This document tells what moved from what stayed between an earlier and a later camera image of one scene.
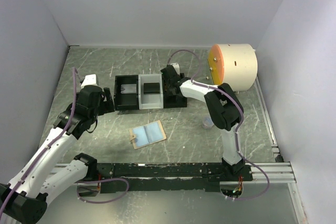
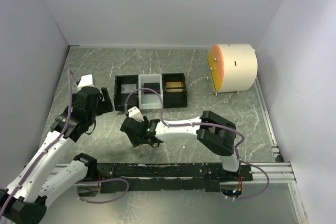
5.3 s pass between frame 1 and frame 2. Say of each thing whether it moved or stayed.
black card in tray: stayed
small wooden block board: moved
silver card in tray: stayed
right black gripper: moved
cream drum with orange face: stayed
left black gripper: stayed
